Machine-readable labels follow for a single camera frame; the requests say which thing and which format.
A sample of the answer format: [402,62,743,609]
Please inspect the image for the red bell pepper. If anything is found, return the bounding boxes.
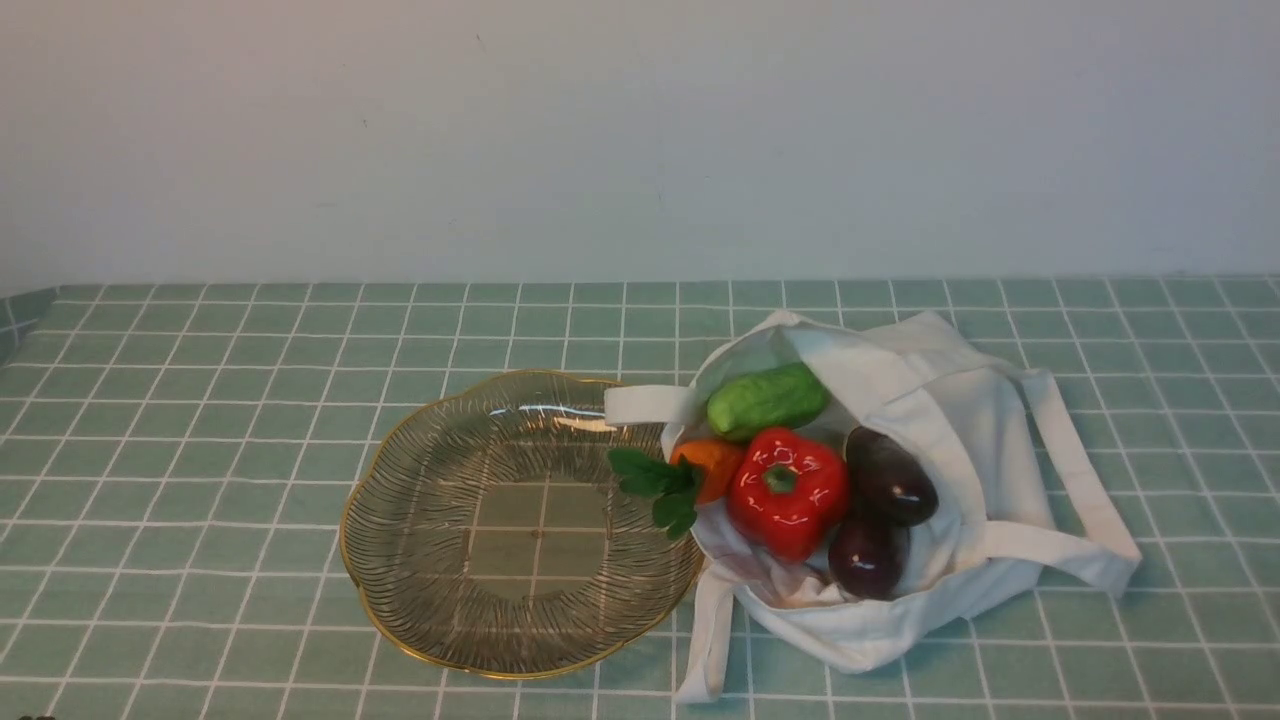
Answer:
[724,427,852,564]

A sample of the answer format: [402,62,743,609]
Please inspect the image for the white cloth tote bag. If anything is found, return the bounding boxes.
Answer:
[604,310,1140,705]

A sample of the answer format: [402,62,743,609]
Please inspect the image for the orange carrot with green leaves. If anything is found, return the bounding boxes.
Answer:
[608,438,745,541]

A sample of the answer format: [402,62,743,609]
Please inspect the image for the green cucumber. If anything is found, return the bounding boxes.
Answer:
[705,363,831,443]

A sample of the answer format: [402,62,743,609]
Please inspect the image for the clear glass gold-rimmed plate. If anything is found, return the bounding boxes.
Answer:
[340,372,703,680]

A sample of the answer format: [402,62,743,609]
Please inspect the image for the dark purple eggplant upper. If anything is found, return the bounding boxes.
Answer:
[844,427,940,527]

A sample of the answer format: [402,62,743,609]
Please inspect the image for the dark purple eggplant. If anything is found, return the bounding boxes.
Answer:
[827,512,910,601]
[844,427,940,527]

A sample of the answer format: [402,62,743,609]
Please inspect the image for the dark purple eggplant lower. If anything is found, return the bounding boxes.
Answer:
[827,512,910,601]

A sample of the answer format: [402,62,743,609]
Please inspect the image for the green checkered tablecloth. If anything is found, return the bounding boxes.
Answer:
[1,277,1277,719]

